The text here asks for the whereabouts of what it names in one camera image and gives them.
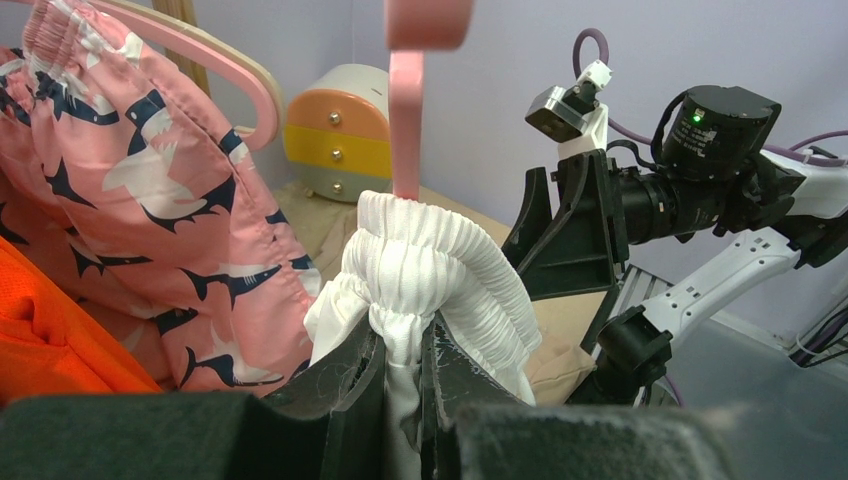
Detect pink shark print shorts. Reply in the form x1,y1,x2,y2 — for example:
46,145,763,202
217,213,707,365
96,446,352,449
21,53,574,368
1,1,320,396

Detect beige shorts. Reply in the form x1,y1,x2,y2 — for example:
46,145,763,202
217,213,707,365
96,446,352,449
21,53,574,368
274,181,604,406

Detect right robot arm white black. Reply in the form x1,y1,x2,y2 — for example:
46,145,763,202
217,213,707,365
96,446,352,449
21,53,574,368
503,82,847,405

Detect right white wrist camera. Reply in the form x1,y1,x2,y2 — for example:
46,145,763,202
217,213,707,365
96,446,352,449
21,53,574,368
524,60,612,159

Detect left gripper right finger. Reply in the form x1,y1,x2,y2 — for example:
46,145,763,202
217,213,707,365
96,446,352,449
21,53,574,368
421,314,523,424

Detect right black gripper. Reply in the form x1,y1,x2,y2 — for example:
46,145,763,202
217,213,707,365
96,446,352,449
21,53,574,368
502,150,726,301

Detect round white drawer cabinet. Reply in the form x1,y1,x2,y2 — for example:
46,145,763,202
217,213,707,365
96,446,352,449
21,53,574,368
283,64,392,203

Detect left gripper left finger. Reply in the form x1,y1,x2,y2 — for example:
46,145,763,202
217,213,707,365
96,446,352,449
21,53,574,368
263,318,385,421

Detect orange mesh shorts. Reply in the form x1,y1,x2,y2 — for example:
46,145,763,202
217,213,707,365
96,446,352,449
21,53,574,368
1,240,162,408

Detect pink wooden hanger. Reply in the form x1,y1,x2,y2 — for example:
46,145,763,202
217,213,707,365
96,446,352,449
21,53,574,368
383,0,474,200
91,1,284,151

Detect wooden clothes rack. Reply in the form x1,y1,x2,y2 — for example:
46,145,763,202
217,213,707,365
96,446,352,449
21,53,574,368
152,0,213,97

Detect white shorts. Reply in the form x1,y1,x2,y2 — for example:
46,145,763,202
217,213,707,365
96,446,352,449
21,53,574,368
304,191,542,479

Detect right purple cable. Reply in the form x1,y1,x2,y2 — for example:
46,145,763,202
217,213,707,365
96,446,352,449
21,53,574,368
572,27,848,160

